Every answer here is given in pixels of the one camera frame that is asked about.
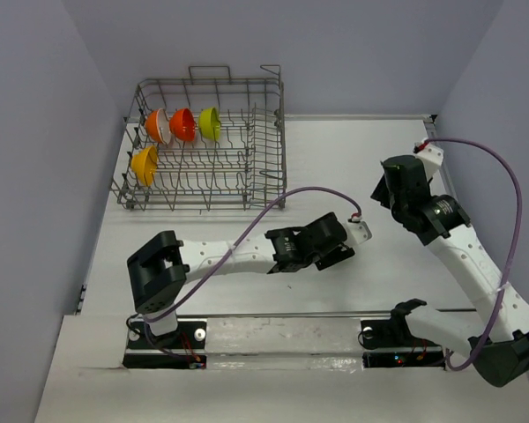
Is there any purple cable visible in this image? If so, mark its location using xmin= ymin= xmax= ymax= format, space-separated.
xmin=427 ymin=137 xmax=524 ymax=372
xmin=142 ymin=186 xmax=363 ymax=359

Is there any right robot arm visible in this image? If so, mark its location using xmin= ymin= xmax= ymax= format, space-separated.
xmin=365 ymin=155 xmax=529 ymax=388

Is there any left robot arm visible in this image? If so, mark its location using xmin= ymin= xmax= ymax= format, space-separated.
xmin=127 ymin=212 xmax=361 ymax=349

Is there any yellow bowl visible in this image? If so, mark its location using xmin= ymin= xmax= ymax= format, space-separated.
xmin=130 ymin=146 xmax=158 ymax=187

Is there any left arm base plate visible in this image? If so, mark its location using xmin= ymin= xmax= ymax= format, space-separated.
xmin=123 ymin=316 xmax=207 ymax=370

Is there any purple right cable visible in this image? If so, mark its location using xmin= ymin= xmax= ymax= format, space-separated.
xmin=427 ymin=137 xmax=524 ymax=372

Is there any grey wire dish rack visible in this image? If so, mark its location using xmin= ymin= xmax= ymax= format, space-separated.
xmin=109 ymin=64 xmax=287 ymax=212

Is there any white bowl orange outside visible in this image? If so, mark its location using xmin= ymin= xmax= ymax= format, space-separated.
xmin=145 ymin=108 xmax=172 ymax=145

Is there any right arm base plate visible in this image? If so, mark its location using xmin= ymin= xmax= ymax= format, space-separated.
xmin=357 ymin=319 xmax=445 ymax=369

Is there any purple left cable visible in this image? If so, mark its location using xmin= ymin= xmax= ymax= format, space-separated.
xmin=142 ymin=186 xmax=363 ymax=359

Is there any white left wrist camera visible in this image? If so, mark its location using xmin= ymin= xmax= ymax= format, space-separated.
xmin=345 ymin=220 xmax=372 ymax=248

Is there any red orange bowl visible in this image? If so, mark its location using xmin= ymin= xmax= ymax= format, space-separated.
xmin=169 ymin=108 xmax=197 ymax=143

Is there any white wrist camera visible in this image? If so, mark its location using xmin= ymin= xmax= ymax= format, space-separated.
xmin=345 ymin=220 xmax=372 ymax=248
xmin=414 ymin=139 xmax=443 ymax=181

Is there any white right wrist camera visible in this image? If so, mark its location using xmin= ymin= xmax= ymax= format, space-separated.
xmin=414 ymin=139 xmax=443 ymax=181

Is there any lime green bowl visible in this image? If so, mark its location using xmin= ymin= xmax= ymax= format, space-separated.
xmin=198 ymin=107 xmax=221 ymax=141

